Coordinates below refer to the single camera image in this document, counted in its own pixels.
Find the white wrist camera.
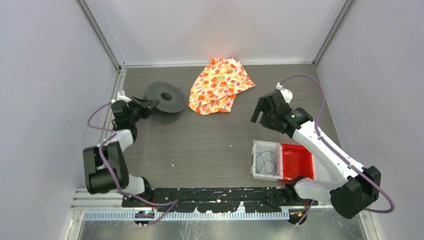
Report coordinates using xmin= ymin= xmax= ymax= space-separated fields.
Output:
xmin=115 ymin=90 xmax=132 ymax=103
xmin=275 ymin=82 xmax=293 ymax=104

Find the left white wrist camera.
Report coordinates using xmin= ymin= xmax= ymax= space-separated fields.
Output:
xmin=115 ymin=90 xmax=132 ymax=103

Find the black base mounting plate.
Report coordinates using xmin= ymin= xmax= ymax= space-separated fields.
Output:
xmin=121 ymin=186 xmax=319 ymax=215

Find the white plastic bin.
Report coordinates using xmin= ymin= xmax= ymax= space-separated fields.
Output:
xmin=250 ymin=140 xmax=283 ymax=182

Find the orange floral cloth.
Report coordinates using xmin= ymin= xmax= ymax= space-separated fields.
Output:
xmin=188 ymin=58 xmax=256 ymax=115

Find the black cable spool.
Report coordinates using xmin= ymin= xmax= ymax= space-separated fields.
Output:
xmin=144 ymin=81 xmax=187 ymax=114

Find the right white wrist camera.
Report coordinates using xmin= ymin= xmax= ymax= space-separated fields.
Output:
xmin=275 ymin=82 xmax=293 ymax=104

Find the slotted cable duct rail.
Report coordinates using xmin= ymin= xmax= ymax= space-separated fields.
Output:
xmin=82 ymin=209 xmax=290 ymax=222

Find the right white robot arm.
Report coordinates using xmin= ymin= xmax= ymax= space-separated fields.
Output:
xmin=250 ymin=89 xmax=381 ymax=219

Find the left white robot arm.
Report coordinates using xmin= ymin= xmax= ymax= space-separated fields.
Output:
xmin=82 ymin=96 xmax=159 ymax=207

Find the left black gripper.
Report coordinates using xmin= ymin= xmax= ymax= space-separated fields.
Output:
xmin=127 ymin=96 xmax=158 ymax=124

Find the red plastic bin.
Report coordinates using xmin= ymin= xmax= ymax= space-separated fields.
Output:
xmin=281 ymin=143 xmax=315 ymax=183

